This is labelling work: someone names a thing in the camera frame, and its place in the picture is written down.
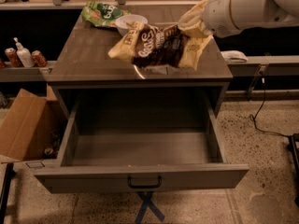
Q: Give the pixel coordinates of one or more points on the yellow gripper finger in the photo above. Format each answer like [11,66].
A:
[191,23]

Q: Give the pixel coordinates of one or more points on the brown yellow chip bag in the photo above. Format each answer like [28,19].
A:
[149,46]

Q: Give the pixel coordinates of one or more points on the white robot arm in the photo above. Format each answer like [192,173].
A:
[224,18]

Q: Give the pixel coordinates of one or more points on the green chip bag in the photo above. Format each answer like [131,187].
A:
[102,14]

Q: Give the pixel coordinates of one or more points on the grey cabinet with counter top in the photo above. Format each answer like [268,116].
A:
[84,64]

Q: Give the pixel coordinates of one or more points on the open grey top drawer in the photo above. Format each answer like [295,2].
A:
[114,134]

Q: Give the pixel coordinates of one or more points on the white folded cloth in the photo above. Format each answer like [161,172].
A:
[234,56]

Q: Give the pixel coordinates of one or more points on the white ceramic bowl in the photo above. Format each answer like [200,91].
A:
[121,22]

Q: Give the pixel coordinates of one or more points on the grey side shelf right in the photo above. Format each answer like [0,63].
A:
[274,66]

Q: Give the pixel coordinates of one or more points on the grey side shelf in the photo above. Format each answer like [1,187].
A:
[274,66]
[23,74]

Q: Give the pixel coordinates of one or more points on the black base at right edge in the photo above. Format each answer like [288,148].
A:
[293,147]

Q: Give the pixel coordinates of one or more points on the red soda can right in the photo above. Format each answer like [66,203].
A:
[39,58]

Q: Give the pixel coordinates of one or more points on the red soda can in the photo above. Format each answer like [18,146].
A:
[13,57]
[39,58]

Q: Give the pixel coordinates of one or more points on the white pump bottle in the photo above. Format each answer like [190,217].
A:
[24,54]

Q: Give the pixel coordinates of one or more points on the blue tape cross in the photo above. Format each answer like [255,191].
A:
[147,203]

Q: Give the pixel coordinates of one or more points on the red soda can left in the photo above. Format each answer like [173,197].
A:
[13,57]

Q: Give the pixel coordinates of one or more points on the grey side shelf left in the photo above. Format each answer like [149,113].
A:
[23,74]

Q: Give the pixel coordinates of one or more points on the brown cardboard box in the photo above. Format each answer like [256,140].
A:
[29,126]

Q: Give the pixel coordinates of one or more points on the can inside cardboard box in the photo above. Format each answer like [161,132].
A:
[49,153]

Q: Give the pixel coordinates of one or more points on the black stand at left edge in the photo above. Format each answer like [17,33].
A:
[9,174]

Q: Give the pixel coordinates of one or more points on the black drawer handle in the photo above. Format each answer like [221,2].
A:
[144,183]

